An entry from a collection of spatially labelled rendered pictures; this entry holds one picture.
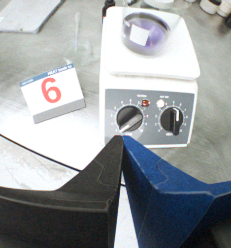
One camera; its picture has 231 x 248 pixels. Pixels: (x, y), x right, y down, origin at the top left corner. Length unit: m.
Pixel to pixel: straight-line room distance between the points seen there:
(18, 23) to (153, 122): 0.37
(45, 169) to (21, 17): 0.36
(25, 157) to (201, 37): 0.44
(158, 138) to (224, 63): 0.26
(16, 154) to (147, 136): 0.21
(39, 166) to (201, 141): 0.27
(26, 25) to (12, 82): 0.15
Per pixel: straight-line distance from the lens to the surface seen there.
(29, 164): 0.27
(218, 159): 0.31
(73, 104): 0.25
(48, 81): 0.25
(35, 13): 0.43
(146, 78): 0.20
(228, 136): 0.33
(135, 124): 0.18
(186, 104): 0.22
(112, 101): 0.19
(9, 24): 0.45
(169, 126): 0.21
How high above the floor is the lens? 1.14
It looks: 78 degrees down
